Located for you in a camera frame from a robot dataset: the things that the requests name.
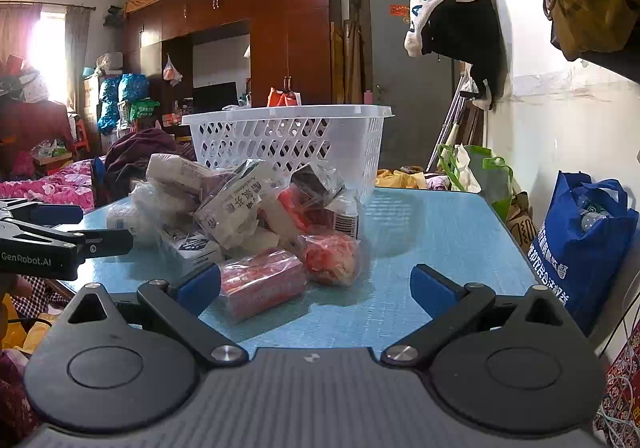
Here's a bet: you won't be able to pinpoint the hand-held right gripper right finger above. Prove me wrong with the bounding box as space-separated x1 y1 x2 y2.
381 264 597 368

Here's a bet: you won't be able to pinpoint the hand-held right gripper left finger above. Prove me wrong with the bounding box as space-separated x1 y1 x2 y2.
64 264 249 369

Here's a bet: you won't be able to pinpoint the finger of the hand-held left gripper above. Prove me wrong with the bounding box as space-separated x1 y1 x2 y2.
0 199 84 229
0 220 135 261

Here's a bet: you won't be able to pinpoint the red plastic-wrapped box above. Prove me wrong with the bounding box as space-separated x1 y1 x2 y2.
218 248 309 323

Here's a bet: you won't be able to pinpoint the red packet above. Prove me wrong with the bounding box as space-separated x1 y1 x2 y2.
297 230 365 287

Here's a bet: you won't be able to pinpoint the white plastic basket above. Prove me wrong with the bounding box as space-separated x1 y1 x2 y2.
181 104 396 205

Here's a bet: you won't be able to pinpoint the pink floral blanket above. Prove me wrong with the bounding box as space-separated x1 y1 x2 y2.
0 163 96 213

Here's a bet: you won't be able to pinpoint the white and blue box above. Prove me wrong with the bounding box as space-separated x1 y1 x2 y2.
159 225 224 276

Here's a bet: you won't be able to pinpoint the clear plastic wrapped bundle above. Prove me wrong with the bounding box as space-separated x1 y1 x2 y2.
106 179 168 249

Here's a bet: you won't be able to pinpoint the dark blue chair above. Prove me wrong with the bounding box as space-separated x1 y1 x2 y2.
90 158 108 206

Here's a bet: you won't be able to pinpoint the white box with black print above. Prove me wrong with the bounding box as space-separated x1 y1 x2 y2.
194 159 283 249

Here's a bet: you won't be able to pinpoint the dark red cloth cover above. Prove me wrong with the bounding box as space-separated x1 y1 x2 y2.
0 100 76 179

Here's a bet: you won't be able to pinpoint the beige wrapped packet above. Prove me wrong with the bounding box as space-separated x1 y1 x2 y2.
145 153 218 196

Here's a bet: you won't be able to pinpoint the maroon cloth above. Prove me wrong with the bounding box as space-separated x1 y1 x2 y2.
104 128 197 179

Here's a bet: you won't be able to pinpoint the brown patterned paper bag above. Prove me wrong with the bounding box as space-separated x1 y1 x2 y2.
507 193 536 253

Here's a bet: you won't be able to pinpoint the white striped box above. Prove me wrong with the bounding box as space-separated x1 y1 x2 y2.
324 193 360 239

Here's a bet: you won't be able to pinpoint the yellow cloth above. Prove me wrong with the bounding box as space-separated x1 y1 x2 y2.
375 168 428 189

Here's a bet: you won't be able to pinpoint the blue plastic bag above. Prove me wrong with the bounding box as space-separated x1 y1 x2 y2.
118 72 151 103
98 76 123 135

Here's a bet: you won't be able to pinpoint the white cloth bag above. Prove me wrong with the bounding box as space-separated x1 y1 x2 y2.
452 145 483 192

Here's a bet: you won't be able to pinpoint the green shopping bag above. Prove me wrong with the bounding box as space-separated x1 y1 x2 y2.
437 144 516 223

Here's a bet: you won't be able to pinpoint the blue tote bag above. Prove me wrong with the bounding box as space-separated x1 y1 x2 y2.
527 171 640 336

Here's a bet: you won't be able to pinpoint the green packet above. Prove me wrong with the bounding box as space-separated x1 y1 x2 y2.
130 99 161 119

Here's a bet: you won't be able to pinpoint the black and white box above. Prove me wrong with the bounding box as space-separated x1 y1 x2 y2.
291 162 347 209

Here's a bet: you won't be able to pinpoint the grey curtain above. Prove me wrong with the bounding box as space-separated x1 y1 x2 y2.
65 6 92 119

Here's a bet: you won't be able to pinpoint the metal crutches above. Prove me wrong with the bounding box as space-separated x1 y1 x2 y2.
427 62 473 173

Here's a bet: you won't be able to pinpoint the black monitor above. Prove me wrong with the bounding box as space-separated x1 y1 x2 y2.
192 82 239 115

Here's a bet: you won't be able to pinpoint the white hanging plastic bag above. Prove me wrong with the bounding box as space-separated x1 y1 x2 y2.
163 54 184 86

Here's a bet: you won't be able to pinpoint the reddish curtain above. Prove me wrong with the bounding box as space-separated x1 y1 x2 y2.
0 2 45 73

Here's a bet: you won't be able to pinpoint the grey door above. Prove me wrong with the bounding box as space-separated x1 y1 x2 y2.
369 0 458 169

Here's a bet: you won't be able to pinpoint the orange plastic bag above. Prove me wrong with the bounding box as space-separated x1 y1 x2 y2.
266 88 302 107

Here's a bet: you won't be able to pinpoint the red patterned cloth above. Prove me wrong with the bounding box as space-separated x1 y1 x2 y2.
592 328 640 448

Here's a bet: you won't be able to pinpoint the wooden boards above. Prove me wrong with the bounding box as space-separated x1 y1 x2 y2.
330 0 371 104

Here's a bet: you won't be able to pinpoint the brown wooden wardrobe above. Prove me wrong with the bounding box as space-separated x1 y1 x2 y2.
122 0 343 139

